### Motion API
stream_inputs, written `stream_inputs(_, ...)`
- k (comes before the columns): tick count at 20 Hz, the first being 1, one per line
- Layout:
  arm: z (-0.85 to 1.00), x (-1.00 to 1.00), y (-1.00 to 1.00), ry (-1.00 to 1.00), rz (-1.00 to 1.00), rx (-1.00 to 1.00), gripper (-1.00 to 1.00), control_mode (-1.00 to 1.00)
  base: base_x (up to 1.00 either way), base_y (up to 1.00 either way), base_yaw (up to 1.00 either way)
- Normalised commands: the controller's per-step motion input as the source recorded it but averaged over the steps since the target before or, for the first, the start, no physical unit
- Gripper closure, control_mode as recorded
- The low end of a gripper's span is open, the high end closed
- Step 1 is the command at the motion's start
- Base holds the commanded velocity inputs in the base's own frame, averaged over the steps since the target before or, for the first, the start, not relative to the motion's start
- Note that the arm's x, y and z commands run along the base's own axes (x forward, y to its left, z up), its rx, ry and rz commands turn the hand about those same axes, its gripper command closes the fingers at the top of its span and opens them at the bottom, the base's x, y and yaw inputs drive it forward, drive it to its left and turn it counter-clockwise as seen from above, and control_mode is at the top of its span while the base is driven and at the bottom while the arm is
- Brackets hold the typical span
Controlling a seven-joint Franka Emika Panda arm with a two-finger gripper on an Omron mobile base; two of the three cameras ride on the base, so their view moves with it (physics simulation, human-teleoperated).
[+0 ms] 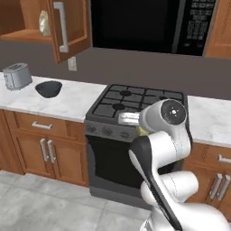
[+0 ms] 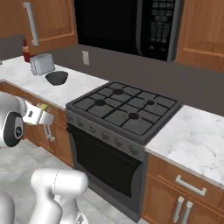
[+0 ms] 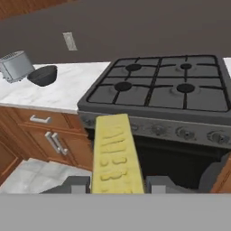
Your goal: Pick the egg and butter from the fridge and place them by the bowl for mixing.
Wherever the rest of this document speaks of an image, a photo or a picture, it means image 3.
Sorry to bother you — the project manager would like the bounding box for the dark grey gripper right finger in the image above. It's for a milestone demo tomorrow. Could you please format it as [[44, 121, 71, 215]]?
[[145, 175, 193, 195]]

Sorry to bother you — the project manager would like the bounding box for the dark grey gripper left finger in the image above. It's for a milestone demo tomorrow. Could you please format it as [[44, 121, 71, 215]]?
[[41, 175, 91, 195]]

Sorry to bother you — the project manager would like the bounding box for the yellow butter stick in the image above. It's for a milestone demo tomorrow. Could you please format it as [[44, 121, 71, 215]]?
[[90, 113, 145, 195]]

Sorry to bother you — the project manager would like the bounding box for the black bowl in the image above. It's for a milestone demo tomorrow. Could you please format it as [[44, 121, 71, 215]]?
[[26, 64, 59, 88]]

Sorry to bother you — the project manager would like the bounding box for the stove knob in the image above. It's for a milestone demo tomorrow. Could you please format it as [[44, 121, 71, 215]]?
[[83, 116, 96, 128], [175, 125, 197, 141], [207, 130, 231, 145], [150, 124, 168, 137], [129, 122, 140, 133]]

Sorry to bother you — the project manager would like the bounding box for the wooden drawer front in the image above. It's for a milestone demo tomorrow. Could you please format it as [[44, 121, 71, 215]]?
[[13, 107, 73, 131]]

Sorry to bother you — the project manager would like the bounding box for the dark grey gas stove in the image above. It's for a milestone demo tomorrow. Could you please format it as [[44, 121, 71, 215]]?
[[77, 54, 231, 192]]

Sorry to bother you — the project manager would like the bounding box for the grey metal toaster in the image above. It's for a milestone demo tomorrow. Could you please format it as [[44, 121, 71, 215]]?
[[0, 50, 35, 84]]

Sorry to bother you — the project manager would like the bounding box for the silver cupboard door handle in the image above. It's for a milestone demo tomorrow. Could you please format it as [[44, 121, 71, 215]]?
[[44, 131, 61, 154], [51, 132, 69, 156]]

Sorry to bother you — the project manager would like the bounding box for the silver drawer handle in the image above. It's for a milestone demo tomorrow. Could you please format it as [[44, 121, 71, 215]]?
[[29, 115, 52, 125]]

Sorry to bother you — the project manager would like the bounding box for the grey wall socket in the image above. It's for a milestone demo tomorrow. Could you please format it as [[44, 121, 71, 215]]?
[[62, 32, 79, 51]]

